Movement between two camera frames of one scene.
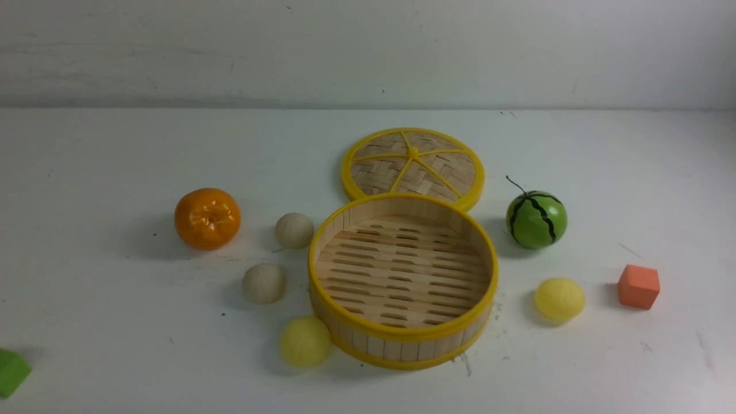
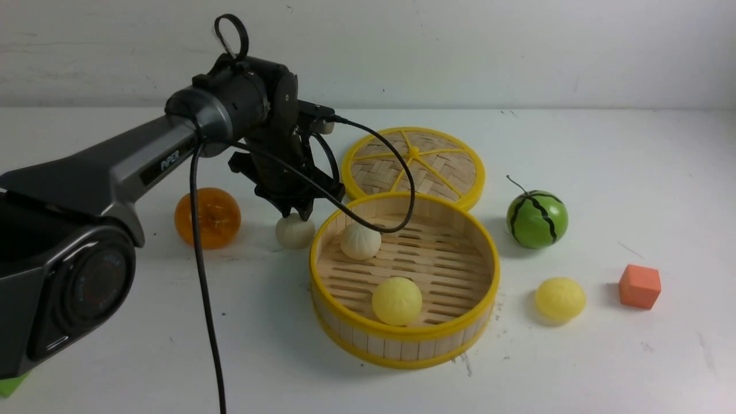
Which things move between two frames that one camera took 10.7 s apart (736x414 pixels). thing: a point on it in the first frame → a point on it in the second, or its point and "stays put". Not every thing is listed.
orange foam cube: [639, 286] stays put
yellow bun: [559, 299] stays put
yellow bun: [305, 341] → [397, 301]
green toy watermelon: [536, 219] stays put
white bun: [264, 283] → [360, 242]
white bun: [294, 230] stays put
